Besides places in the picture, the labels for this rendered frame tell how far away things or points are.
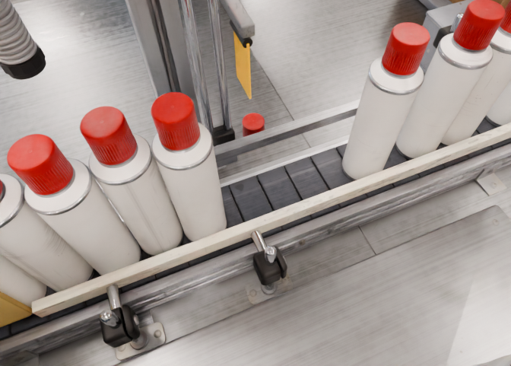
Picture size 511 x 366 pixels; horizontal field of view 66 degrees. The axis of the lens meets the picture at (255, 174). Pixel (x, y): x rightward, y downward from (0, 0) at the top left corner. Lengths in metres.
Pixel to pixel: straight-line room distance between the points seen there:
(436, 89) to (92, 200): 0.36
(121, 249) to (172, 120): 0.17
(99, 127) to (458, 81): 0.34
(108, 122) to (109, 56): 0.48
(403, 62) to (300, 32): 0.43
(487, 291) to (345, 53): 0.45
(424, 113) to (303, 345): 0.29
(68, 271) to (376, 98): 0.35
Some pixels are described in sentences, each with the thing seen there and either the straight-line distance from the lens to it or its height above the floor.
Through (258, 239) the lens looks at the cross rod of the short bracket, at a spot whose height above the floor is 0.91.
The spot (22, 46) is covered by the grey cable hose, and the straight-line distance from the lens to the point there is 0.37.
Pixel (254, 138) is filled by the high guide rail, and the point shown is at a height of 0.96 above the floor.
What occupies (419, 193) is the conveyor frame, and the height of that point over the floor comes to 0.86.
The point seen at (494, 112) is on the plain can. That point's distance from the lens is 0.63.
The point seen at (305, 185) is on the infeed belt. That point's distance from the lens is 0.50.
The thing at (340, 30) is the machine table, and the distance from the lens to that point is 0.80.
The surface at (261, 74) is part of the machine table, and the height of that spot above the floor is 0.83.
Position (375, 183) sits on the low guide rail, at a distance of 0.48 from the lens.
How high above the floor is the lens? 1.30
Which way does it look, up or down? 57 degrees down
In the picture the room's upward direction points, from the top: 2 degrees counter-clockwise
